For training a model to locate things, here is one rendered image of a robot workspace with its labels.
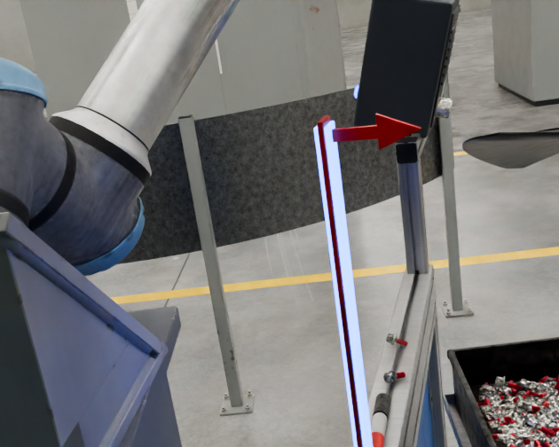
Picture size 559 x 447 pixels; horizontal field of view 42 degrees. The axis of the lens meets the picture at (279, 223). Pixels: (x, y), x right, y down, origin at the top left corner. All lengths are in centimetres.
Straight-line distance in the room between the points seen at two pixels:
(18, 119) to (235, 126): 158
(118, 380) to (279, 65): 601
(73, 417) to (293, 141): 185
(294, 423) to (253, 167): 80
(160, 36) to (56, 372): 42
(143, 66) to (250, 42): 574
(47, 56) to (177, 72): 613
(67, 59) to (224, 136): 473
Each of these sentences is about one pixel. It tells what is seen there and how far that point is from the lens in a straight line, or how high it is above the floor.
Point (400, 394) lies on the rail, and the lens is 79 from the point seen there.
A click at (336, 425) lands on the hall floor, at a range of 230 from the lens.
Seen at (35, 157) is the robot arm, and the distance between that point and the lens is 65.
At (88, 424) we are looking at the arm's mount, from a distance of 49.
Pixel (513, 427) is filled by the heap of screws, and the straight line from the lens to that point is 76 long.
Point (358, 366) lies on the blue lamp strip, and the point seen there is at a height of 101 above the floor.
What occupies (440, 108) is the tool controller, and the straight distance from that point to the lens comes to 109.
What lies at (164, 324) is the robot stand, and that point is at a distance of 68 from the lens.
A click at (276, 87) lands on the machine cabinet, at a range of 651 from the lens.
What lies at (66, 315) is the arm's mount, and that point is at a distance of 46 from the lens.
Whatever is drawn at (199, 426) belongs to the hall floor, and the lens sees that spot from 241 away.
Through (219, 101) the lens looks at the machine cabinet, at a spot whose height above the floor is 41.
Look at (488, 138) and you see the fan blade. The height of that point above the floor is 119.
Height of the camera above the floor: 128
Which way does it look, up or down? 18 degrees down
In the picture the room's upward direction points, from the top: 8 degrees counter-clockwise
